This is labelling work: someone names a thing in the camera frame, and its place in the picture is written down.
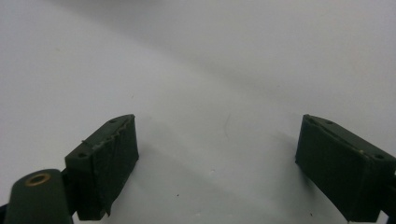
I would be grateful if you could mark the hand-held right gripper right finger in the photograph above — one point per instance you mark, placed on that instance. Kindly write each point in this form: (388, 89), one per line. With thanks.
(339, 168)

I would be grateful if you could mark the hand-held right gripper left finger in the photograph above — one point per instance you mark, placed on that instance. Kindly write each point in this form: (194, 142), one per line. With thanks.
(102, 168)

